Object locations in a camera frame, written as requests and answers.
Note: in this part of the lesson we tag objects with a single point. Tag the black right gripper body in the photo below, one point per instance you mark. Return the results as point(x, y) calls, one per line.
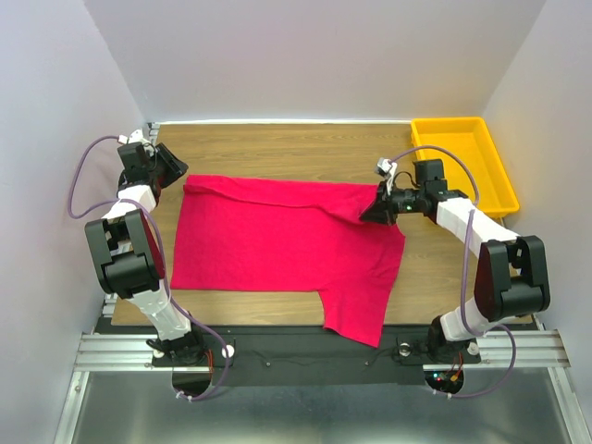
point(406, 200)

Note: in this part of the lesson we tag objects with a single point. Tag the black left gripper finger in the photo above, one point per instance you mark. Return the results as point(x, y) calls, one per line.
point(169, 171)
point(166, 159)

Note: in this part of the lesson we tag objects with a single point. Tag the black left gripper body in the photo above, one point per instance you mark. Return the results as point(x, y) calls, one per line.
point(155, 164)

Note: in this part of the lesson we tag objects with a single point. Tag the yellow plastic tray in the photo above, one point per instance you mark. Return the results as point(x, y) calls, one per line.
point(469, 139)

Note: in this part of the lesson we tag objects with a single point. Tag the pink red t shirt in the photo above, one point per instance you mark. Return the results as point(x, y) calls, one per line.
point(279, 235)

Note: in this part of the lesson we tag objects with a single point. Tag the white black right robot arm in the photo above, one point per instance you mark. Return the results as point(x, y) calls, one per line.
point(511, 277)

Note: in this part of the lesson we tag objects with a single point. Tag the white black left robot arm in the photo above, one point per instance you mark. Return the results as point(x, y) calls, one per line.
point(126, 255)

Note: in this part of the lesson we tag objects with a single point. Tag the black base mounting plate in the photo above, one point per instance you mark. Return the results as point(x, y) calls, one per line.
point(309, 356)

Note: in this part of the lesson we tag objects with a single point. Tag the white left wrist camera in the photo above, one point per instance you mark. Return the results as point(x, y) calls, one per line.
point(137, 136)

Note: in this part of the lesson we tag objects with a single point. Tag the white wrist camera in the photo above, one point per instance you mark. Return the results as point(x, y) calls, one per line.
point(137, 136)
point(387, 169)

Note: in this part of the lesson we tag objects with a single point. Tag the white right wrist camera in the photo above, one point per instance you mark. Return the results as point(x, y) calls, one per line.
point(387, 169)

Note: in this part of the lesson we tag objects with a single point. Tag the aluminium frame rail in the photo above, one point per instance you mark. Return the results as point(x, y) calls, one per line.
point(121, 353)

